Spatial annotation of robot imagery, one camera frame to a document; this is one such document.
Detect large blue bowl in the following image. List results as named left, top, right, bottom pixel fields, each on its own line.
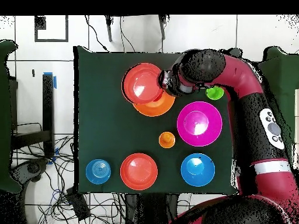
left=180, top=153, right=216, bottom=187

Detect black power brick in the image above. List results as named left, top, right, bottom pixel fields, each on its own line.
left=65, top=187, right=91, bottom=221

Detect large pink bowl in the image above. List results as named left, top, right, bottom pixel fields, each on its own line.
left=176, top=101, right=223, bottom=147

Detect green cloth side table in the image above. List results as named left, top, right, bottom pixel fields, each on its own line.
left=0, top=39, right=22, bottom=194
left=258, top=46, right=299, bottom=141

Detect thin black cable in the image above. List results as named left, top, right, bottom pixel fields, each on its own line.
left=119, top=16, right=136, bottom=53
left=84, top=15, right=109, bottom=53

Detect tangle of cables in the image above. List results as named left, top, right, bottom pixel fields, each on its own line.
left=11, top=135, right=127, bottom=224

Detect dark green tablecloth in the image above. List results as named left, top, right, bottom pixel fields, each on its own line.
left=73, top=45, right=242, bottom=195

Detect black square frame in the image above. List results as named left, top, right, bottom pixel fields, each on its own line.
left=34, top=15, right=69, bottom=43

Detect green plastic cup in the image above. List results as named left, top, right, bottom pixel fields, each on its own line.
left=205, top=86, right=225, bottom=101

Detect black stand with blue tape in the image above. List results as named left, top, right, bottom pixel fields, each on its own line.
left=10, top=72, right=57, bottom=159

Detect large orange bowl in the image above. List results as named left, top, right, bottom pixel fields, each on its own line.
left=132, top=90, right=176, bottom=117

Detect red-orange plastic bowl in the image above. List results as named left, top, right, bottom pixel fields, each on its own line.
left=120, top=153, right=159, bottom=191
left=121, top=62, right=164, bottom=105

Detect small translucent blue bowl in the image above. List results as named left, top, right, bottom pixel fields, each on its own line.
left=85, top=159, right=112, bottom=185

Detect orange plastic cup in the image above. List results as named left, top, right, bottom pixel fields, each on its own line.
left=158, top=131, right=176, bottom=149

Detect black tripod leg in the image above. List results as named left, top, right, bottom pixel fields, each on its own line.
left=158, top=15, right=167, bottom=40
left=104, top=15, right=113, bottom=43

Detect black pedestal base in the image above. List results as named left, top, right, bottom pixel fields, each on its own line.
left=124, top=193, right=179, bottom=224

